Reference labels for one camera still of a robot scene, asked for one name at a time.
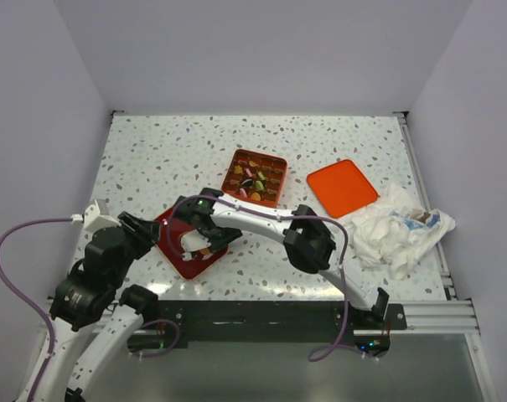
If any black cookie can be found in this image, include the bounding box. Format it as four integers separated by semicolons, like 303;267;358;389
241;178;254;188

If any orange compartment cookie box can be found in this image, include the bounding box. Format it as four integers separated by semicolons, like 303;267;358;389
221;149;287;208

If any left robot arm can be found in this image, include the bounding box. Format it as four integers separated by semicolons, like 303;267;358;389
19;206;161;401

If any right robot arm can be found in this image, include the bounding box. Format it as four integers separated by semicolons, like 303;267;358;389
166;188;389;329

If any red cookie tray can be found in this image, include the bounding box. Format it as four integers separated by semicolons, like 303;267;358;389
156;208;229;281

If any orange box lid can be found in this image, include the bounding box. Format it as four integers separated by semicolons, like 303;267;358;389
307;159;379;219

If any white crumpled plastic bag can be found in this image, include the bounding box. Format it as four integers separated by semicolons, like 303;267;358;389
344;183;456;280

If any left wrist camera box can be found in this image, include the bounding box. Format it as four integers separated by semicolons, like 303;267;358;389
83;198;120;234

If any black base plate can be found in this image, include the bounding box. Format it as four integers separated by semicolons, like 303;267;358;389
127;299;406;357

